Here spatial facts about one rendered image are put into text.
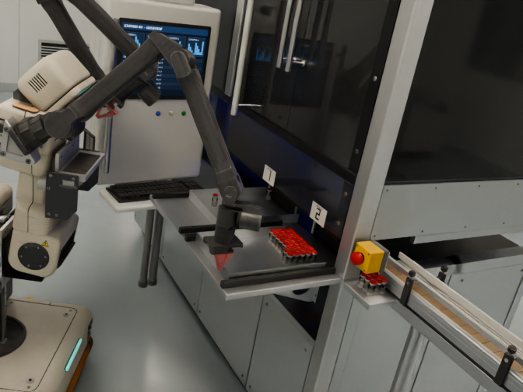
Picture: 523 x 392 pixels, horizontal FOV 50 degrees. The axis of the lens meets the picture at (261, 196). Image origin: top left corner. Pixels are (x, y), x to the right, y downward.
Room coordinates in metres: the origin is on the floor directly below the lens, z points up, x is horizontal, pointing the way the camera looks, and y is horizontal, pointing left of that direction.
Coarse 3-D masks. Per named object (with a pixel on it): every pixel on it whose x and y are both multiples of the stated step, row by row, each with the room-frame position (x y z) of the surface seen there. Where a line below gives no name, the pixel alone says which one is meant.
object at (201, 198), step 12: (192, 192) 1.94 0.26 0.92; (204, 192) 1.99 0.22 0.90; (216, 192) 2.02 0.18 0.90; (252, 192) 2.10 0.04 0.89; (264, 192) 2.13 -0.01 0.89; (204, 204) 1.93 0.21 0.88; (252, 204) 2.01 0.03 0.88; (264, 204) 2.03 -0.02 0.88; (276, 204) 2.06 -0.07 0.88; (216, 216) 1.84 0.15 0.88; (264, 216) 1.84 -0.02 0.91; (276, 216) 1.87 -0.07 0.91; (288, 216) 1.90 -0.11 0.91
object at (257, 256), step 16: (240, 240) 1.68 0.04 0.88; (256, 240) 1.70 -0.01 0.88; (208, 256) 1.52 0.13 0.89; (240, 256) 1.57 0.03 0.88; (256, 256) 1.59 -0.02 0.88; (272, 256) 1.61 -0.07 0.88; (224, 272) 1.42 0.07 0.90; (240, 272) 1.41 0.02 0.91; (256, 272) 1.44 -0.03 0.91; (272, 272) 1.47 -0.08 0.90
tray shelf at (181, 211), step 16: (160, 208) 1.82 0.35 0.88; (176, 208) 1.84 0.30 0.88; (192, 208) 1.87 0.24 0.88; (176, 224) 1.72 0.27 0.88; (192, 224) 1.74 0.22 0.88; (208, 224) 1.76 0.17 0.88; (288, 224) 1.89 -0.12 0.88; (192, 256) 1.55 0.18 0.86; (320, 256) 1.68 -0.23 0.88; (336, 256) 1.70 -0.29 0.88; (208, 272) 1.45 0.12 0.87; (240, 288) 1.39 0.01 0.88; (256, 288) 1.40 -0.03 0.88; (272, 288) 1.42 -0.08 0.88; (288, 288) 1.45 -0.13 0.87; (304, 288) 1.48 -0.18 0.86
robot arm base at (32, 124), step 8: (24, 120) 1.49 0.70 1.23; (32, 120) 1.48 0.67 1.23; (40, 120) 1.49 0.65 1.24; (16, 128) 1.46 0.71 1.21; (24, 128) 1.46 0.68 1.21; (32, 128) 1.47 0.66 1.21; (40, 128) 1.46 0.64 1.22; (16, 136) 1.43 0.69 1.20; (24, 136) 1.45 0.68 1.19; (32, 136) 1.46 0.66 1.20; (40, 136) 1.47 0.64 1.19; (48, 136) 1.48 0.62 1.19; (16, 144) 1.43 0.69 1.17; (24, 144) 1.45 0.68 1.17; (32, 144) 1.46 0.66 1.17; (40, 144) 1.48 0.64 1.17; (24, 152) 1.44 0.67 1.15
